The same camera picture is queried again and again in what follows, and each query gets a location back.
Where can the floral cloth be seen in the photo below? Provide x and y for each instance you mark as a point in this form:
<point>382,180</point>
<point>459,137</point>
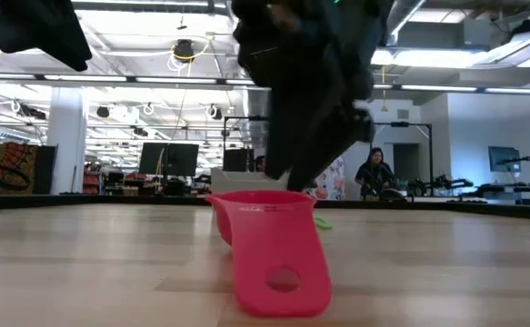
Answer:
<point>330,181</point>

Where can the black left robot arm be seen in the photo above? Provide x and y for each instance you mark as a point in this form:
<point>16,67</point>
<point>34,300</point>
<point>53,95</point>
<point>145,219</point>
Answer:
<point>37,27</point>

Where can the green measuring cup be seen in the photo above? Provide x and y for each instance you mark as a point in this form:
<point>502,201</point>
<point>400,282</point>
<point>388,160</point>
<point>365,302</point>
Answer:
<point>323,223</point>

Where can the grey plastic basket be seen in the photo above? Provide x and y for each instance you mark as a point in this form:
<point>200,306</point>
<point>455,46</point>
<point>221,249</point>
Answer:
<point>237,181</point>

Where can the black ceiling camera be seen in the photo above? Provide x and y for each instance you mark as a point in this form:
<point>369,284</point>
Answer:
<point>184,50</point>

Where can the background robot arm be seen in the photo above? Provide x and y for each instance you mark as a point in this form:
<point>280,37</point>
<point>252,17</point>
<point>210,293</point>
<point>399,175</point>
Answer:
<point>442,183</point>

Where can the black monitor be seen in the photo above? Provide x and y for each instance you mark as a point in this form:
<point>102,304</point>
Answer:
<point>183,160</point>
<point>153,159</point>

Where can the patterned orange board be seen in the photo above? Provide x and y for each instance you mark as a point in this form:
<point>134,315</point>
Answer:
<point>10,159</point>

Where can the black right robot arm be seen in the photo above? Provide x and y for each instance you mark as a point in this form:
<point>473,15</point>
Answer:
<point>364,36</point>

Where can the ceiling light strip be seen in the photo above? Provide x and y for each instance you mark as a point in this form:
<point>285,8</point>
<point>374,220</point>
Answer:
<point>87,78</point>
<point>176,80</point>
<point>437,88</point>
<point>516,91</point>

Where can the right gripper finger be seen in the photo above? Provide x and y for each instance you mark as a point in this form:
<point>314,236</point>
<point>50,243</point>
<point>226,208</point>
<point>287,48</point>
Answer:
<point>280,154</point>
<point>312,159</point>

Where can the red measuring cup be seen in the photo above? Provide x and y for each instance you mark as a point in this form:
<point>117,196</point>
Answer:
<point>273,240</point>

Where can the black gantry frame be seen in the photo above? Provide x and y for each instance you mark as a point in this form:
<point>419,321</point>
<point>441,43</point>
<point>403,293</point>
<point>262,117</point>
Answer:
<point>430,154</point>

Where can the white pillar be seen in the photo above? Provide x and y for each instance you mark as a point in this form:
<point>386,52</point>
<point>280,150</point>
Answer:
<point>66,141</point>

